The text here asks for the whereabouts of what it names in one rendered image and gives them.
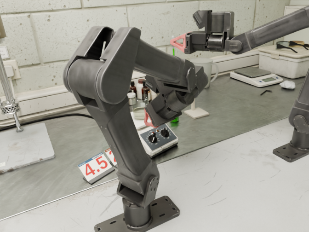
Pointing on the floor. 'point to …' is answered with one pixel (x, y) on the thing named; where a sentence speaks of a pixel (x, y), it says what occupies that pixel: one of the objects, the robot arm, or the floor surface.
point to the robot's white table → (202, 191)
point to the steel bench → (226, 126)
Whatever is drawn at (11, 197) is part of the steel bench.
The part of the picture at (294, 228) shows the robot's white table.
